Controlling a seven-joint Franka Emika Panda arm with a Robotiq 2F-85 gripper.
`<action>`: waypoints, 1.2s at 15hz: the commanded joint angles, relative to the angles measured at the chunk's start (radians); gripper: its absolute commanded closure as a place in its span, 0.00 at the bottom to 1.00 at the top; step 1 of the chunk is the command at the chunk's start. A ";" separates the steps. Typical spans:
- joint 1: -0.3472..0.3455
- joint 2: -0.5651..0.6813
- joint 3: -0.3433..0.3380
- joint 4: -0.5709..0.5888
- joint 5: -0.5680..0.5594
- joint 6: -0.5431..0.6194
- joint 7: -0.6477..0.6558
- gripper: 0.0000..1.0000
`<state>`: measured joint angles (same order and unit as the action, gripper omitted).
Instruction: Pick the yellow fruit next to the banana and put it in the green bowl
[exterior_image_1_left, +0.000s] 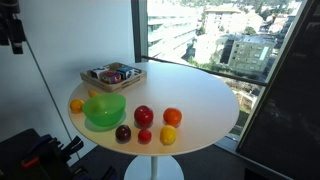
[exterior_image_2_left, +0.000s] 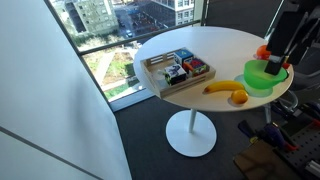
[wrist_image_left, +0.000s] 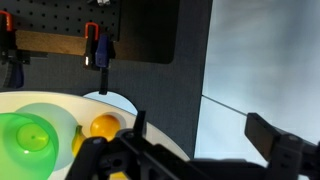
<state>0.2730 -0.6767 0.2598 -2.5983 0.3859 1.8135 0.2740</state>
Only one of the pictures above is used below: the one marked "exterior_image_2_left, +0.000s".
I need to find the blue picture cube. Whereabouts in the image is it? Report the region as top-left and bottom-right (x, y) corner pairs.
(173, 48), (195, 66)

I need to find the orange fruit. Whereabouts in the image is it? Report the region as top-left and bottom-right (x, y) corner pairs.
(255, 44), (272, 61)

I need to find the metal chair base ring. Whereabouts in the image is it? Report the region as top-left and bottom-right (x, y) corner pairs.
(264, 89), (299, 124)

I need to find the black perforated board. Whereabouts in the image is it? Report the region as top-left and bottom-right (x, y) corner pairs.
(274, 124), (320, 180)

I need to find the green plastic bowl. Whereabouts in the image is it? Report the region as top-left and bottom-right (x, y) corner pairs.
(243, 59), (289, 90)

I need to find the wooden slatted tray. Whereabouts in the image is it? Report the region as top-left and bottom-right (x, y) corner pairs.
(139, 47), (217, 100)

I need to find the brown flat board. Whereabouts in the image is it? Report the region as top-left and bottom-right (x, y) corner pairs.
(233, 139), (301, 180)

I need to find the black and white picture cube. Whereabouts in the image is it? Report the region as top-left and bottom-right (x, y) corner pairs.
(164, 64), (188, 87)

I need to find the yellow banana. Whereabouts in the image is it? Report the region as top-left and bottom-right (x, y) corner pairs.
(203, 80), (246, 95)

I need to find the red colourful picture cube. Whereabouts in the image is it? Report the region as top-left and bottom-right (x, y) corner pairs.
(183, 57), (210, 78)

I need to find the white table pedestal base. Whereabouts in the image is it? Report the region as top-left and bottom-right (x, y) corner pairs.
(165, 109), (218, 158)

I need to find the round yellow-orange fruit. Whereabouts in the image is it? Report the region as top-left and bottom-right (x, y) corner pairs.
(230, 89), (250, 105)

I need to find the blue handled clamp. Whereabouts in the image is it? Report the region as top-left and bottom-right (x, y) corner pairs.
(238, 119), (299, 153)
(271, 101), (320, 127)

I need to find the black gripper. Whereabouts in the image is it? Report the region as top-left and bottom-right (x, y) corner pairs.
(264, 2), (320, 76)

